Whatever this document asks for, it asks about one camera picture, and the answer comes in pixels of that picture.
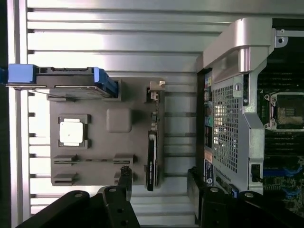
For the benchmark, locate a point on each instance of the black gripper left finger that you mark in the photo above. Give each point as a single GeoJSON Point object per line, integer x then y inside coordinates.
{"type": "Point", "coordinates": [118, 209]}

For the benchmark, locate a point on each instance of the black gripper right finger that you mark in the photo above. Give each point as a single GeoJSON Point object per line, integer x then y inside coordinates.
{"type": "Point", "coordinates": [213, 209]}

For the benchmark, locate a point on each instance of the blue case latch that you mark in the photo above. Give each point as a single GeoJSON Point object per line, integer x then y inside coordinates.
{"type": "Point", "coordinates": [234, 191]}

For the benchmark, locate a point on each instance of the grey plastic parts rack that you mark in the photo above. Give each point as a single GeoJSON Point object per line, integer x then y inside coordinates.
{"type": "Point", "coordinates": [102, 147]}

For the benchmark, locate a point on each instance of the open grey PC case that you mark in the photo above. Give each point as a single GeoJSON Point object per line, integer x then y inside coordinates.
{"type": "Point", "coordinates": [228, 123]}

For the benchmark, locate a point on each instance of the silver CPU chip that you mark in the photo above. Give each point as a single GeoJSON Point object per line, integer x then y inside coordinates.
{"type": "Point", "coordinates": [71, 131]}

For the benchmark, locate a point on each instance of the green motherboard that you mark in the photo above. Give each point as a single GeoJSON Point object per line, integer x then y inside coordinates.
{"type": "Point", "coordinates": [280, 147]}

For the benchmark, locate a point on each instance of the CPU socket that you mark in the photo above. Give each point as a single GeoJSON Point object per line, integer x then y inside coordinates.
{"type": "Point", "coordinates": [287, 111]}

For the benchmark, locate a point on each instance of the hard disk in blue caddy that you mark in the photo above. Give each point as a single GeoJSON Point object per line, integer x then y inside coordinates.
{"type": "Point", "coordinates": [66, 77]}

